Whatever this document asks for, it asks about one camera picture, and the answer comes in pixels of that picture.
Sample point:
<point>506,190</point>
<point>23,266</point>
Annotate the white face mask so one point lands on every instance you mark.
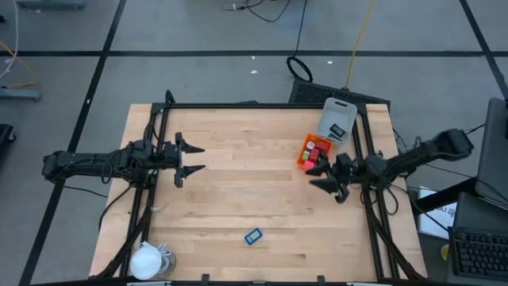
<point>145,260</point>

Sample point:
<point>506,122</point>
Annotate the blue cased digital timer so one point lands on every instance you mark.
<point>253,236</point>

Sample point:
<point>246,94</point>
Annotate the orange plastic basket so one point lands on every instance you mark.
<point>303,148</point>

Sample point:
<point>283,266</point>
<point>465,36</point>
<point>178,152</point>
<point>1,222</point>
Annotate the black table clamp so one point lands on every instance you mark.
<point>321,279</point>
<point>205,279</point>

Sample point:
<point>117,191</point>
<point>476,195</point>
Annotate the flat computer monitor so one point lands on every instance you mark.
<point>494,159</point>

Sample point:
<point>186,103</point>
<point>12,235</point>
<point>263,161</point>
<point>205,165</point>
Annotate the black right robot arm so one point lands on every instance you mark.
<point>420,153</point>

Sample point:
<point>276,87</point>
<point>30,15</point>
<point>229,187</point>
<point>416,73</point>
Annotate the red wall charger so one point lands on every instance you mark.
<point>314,155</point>
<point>322,146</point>

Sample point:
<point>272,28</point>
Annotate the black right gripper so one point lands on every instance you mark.
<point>357,172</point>

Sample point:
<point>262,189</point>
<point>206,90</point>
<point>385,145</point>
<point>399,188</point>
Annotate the black mesh panel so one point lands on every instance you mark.
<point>317,93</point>

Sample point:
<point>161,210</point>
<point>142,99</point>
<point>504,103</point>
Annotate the grey table foot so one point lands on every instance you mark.
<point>20,94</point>
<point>51,4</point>

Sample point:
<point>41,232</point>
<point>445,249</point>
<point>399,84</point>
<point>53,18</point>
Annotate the purple white USB charger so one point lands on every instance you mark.
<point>310,145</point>

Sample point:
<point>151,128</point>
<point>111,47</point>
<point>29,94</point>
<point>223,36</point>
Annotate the green white USB charger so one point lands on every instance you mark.
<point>305,155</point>

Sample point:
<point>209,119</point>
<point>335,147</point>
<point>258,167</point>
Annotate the white paper sheet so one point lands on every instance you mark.
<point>440,218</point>

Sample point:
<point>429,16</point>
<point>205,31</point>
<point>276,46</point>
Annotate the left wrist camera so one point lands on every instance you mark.
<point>169,150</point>

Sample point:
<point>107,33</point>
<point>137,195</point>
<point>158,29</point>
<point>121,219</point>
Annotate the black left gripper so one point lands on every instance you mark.
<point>179,163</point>

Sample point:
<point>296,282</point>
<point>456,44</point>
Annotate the black computer keyboard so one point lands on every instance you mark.
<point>480,254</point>

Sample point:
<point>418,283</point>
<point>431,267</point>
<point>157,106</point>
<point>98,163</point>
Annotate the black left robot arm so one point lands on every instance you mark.
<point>79,163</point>

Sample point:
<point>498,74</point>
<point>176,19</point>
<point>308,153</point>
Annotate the grey plastic bin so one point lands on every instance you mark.
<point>337,113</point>

